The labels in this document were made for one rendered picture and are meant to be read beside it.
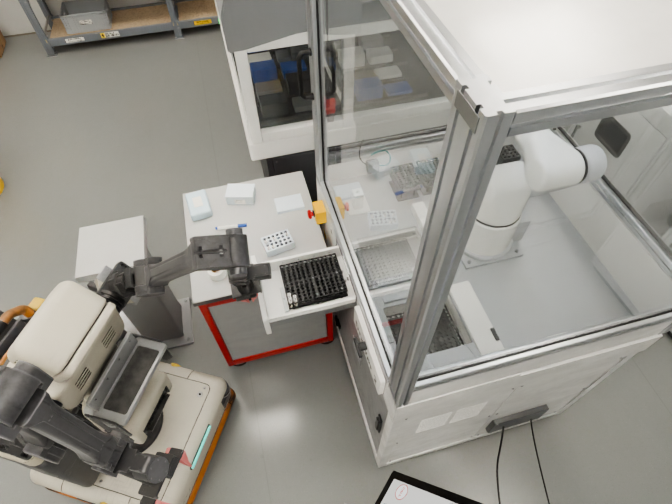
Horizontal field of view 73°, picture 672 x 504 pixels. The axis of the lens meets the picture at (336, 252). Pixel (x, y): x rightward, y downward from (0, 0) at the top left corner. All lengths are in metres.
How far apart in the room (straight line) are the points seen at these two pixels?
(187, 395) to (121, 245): 0.73
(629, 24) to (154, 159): 3.29
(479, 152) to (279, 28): 1.44
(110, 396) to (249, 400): 1.11
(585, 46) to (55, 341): 1.19
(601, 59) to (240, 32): 1.42
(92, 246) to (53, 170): 1.82
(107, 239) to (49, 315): 1.01
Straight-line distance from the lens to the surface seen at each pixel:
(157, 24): 5.11
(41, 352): 1.25
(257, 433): 2.43
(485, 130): 0.58
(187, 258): 1.09
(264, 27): 1.94
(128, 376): 1.50
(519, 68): 0.71
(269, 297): 1.74
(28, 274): 3.39
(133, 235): 2.19
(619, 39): 0.84
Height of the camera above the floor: 2.32
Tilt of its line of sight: 54 degrees down
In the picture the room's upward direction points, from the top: 1 degrees counter-clockwise
